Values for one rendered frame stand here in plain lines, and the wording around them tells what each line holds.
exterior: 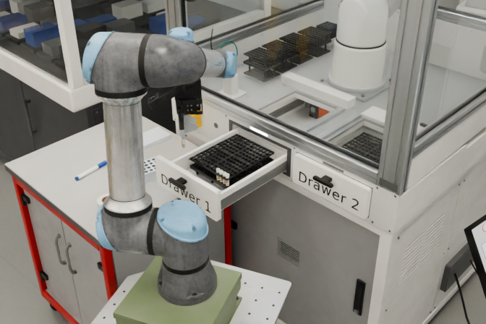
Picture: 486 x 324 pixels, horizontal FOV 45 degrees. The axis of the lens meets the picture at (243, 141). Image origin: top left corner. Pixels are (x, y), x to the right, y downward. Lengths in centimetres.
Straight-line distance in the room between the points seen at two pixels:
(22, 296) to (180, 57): 185
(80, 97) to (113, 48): 124
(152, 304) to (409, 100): 84
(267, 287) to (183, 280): 31
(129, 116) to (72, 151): 102
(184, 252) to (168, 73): 43
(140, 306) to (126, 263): 52
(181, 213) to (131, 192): 13
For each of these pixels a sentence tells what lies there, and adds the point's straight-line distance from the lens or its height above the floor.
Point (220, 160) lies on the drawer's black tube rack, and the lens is 196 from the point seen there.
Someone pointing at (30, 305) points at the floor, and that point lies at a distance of 286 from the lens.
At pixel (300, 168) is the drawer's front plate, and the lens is 193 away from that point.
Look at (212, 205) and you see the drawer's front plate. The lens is 179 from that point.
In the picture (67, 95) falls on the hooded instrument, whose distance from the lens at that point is 251.
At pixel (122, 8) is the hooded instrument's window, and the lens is 254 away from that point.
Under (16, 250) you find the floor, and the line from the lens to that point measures 316.
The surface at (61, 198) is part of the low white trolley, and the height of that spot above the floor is 76.
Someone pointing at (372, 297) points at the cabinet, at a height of 51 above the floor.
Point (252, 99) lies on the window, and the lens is 202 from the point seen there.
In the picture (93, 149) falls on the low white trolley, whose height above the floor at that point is 76.
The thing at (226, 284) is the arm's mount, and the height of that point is 86.
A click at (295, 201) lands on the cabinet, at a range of 207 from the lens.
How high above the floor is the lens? 196
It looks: 31 degrees down
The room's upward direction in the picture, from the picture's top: straight up
